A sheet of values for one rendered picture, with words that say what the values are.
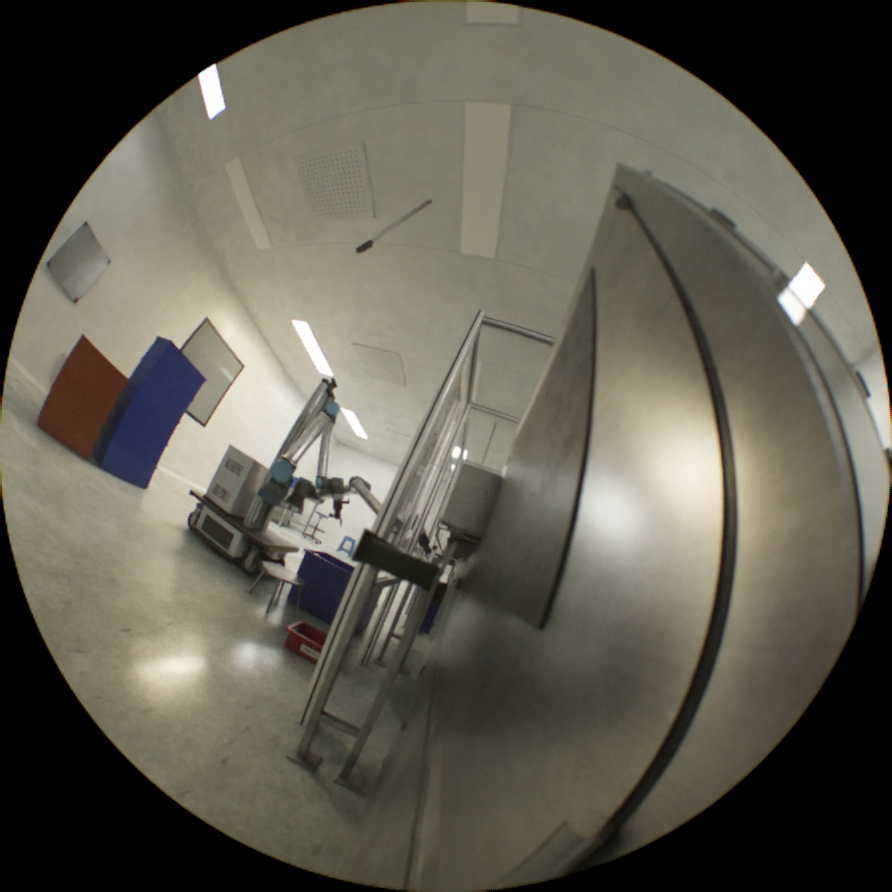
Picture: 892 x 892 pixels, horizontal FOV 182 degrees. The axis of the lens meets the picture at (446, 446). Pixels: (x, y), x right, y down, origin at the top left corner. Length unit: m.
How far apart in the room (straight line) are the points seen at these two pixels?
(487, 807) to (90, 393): 2.80
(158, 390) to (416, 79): 2.94
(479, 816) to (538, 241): 2.18
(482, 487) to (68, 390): 2.80
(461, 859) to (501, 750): 0.06
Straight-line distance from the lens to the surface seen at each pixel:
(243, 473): 2.44
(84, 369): 2.74
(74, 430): 2.82
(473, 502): 0.69
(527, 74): 2.01
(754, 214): 2.29
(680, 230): 0.16
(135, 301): 4.13
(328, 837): 0.86
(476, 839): 0.16
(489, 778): 0.16
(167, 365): 2.87
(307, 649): 1.52
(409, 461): 0.88
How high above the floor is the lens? 0.75
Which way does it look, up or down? 22 degrees up
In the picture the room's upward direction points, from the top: 22 degrees clockwise
